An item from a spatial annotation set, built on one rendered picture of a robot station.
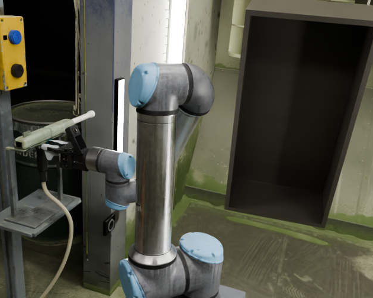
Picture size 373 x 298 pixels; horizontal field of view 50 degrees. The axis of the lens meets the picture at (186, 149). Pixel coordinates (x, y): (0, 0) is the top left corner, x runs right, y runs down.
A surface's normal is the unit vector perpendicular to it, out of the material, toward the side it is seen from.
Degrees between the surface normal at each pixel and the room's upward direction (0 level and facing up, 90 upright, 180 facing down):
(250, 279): 0
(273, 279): 0
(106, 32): 90
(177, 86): 82
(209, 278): 90
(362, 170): 57
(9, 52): 90
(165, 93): 89
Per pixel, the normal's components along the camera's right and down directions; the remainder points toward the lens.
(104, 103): -0.33, 0.31
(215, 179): -0.23, -0.26
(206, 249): 0.15, -0.94
